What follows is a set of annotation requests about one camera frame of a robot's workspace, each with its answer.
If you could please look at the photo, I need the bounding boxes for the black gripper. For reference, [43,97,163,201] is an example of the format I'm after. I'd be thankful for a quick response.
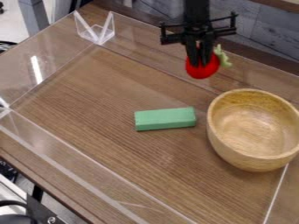
[159,11,239,67]

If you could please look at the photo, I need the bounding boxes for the red plush fruit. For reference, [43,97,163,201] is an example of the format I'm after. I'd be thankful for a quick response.
[185,45,232,80]

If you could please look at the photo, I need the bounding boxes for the wooden bowl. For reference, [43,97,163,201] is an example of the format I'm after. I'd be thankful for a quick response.
[207,88,299,172]

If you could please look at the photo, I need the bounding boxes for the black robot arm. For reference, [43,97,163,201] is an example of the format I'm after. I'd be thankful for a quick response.
[159,0,239,67]

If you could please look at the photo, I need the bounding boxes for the green rectangular block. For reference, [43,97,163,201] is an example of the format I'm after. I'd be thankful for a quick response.
[135,107,196,131]

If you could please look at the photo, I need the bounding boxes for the clear acrylic tray wall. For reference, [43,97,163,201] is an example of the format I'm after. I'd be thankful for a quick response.
[0,8,299,224]

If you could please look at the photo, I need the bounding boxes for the grey table leg post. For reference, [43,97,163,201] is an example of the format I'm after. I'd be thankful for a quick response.
[17,0,49,36]

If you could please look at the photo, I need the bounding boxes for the black clamp bracket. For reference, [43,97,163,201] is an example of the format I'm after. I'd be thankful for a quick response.
[0,194,68,224]

